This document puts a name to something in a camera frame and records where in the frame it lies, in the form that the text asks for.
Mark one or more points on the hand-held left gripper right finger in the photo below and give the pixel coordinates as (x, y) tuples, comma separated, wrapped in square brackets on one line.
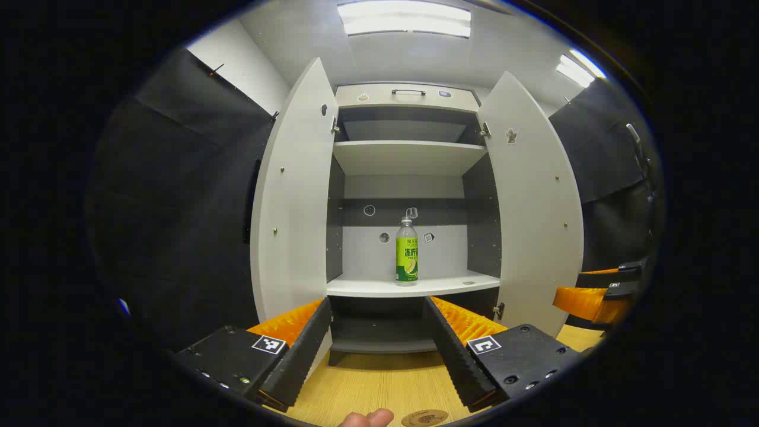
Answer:
[(453, 356)]

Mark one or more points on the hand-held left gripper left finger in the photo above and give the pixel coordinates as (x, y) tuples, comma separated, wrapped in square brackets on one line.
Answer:
[(302, 356)]

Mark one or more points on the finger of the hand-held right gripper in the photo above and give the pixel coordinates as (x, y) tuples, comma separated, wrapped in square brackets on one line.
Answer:
[(630, 270), (584, 302)]

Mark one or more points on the round brown coaster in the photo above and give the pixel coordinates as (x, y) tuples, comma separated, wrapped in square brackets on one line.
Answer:
[(424, 418)]

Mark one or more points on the white cabinet door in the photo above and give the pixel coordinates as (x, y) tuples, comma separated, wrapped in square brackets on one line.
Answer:
[(533, 207), (293, 207)]

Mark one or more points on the green label plastic bottle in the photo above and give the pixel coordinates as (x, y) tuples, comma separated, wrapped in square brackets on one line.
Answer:
[(407, 255)]

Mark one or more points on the ceiling light panel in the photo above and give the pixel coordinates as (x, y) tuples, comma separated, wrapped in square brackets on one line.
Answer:
[(578, 68), (406, 19)]

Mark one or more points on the black backdrop cloth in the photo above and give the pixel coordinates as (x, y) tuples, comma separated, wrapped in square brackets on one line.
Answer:
[(178, 207)]

